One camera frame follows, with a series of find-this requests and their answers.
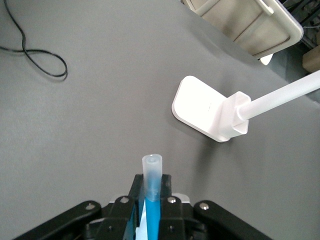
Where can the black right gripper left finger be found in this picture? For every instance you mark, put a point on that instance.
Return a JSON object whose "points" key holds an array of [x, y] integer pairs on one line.
{"points": [[110, 220]]}

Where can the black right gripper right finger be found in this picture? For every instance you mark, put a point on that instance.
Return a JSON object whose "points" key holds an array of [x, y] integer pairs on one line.
{"points": [[180, 220]]}

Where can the blue marker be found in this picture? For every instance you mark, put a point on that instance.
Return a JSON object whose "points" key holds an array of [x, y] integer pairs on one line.
{"points": [[152, 215]]}

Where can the white stand with pole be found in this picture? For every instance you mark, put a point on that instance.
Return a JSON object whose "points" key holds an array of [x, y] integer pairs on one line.
{"points": [[197, 105]]}

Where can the beige plastic chair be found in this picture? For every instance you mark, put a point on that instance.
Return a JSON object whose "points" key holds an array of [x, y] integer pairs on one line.
{"points": [[250, 25]]}

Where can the brown cardboard box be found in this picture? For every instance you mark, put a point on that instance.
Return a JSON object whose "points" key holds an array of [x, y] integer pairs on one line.
{"points": [[312, 58]]}

